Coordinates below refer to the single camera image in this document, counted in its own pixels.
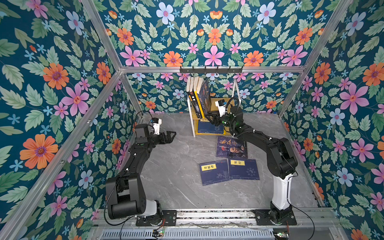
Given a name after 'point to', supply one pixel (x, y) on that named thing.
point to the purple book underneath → (228, 147)
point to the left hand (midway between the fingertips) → (170, 129)
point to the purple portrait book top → (205, 97)
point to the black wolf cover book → (194, 97)
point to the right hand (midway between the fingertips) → (209, 112)
